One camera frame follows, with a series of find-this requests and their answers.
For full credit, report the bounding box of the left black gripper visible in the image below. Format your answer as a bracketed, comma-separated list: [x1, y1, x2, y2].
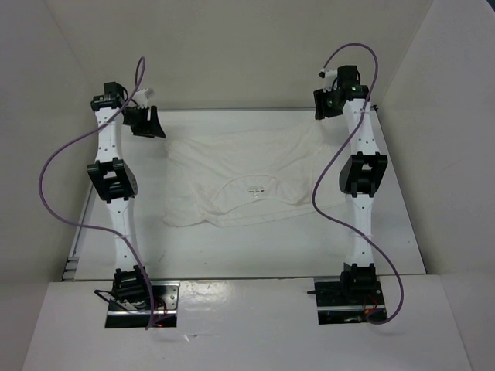
[122, 104, 166, 138]

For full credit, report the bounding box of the white tank top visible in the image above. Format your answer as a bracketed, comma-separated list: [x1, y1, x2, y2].
[162, 124, 339, 227]

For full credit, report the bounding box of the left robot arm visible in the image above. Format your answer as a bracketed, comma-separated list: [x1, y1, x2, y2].
[87, 82, 166, 309]

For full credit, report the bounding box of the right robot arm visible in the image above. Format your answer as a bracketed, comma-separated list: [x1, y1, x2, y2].
[313, 65, 388, 306]

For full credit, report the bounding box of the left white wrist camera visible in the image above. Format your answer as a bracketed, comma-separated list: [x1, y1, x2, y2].
[132, 88, 155, 107]

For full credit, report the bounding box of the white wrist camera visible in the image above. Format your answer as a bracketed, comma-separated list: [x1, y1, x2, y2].
[132, 88, 155, 107]
[318, 68, 338, 91]

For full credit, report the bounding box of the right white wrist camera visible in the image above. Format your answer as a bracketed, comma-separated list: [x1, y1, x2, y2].
[318, 68, 338, 91]

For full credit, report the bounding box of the aluminium table edge rail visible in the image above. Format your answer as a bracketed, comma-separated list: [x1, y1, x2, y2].
[61, 185, 94, 282]

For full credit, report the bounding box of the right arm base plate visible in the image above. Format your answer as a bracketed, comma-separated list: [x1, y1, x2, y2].
[307, 277, 387, 325]

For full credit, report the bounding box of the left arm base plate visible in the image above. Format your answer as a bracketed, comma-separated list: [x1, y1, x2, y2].
[104, 281, 180, 329]

